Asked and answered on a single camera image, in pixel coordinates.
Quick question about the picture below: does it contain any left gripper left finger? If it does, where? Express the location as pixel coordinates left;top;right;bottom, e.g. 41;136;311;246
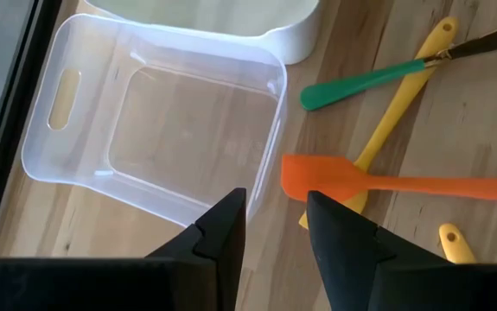
146;187;248;311

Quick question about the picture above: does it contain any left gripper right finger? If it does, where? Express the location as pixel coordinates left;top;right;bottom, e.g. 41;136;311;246
307;191;448;311

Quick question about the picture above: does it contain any orange silicone spatula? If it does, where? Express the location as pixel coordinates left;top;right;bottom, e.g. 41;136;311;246
280;154;497;205

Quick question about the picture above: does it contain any clear plastic bin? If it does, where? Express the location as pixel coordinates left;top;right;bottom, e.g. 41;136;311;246
21;12;288;228

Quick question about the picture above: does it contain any white plastic bin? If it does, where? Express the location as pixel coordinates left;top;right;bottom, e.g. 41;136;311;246
82;0;322;66

